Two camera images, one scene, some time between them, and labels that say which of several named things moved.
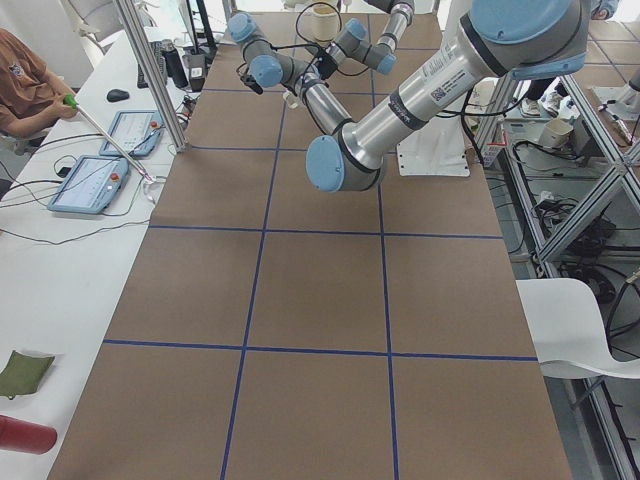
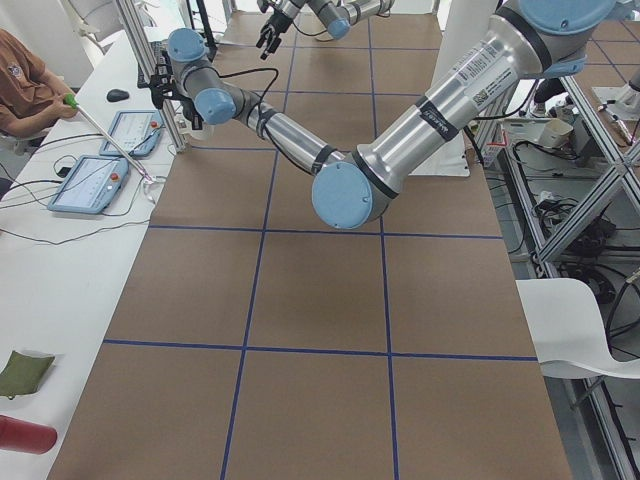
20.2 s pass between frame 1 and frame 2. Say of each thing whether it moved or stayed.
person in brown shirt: stayed
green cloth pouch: stayed
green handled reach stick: stayed
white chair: stayed
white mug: moved
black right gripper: moved
